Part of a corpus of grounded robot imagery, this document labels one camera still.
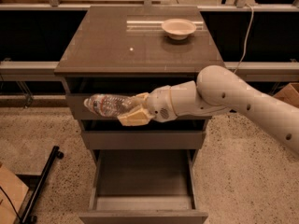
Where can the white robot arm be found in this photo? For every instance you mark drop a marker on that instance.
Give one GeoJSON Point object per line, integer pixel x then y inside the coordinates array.
{"type": "Point", "coordinates": [215, 91]}

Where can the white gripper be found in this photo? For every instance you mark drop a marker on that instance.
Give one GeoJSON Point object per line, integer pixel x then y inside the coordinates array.
{"type": "Point", "coordinates": [159, 103]}

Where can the grey top drawer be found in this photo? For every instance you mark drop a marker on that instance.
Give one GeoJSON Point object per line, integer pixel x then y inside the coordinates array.
{"type": "Point", "coordinates": [93, 115]}

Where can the white bowl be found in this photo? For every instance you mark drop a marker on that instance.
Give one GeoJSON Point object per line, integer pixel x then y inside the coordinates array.
{"type": "Point", "coordinates": [178, 29]}

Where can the grey middle drawer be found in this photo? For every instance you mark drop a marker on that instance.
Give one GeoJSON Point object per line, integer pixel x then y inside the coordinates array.
{"type": "Point", "coordinates": [177, 134]}

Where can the black wheeled stand leg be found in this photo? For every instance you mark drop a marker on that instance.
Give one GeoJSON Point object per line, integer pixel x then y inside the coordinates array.
{"type": "Point", "coordinates": [36, 183]}

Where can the grey open bottom drawer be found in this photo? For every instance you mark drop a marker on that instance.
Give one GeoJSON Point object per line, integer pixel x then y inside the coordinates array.
{"type": "Point", "coordinates": [143, 187]}

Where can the grey drawer cabinet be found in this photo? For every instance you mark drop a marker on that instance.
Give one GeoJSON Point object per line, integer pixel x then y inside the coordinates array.
{"type": "Point", "coordinates": [124, 50]}

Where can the cardboard box left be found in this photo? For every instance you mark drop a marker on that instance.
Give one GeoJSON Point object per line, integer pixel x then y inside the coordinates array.
{"type": "Point", "coordinates": [12, 195]}

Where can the clear plastic water bottle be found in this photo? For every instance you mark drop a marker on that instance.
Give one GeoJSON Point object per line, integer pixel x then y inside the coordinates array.
{"type": "Point", "coordinates": [111, 105]}

